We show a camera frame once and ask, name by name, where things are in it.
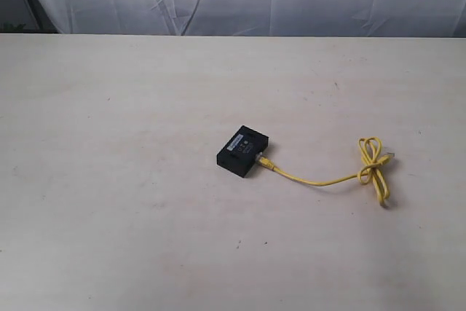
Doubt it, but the yellow ethernet cable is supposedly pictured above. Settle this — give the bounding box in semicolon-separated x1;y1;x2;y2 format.
256;136;397;208

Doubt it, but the black network switch box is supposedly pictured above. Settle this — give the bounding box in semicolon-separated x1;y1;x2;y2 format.
216;125;269;178

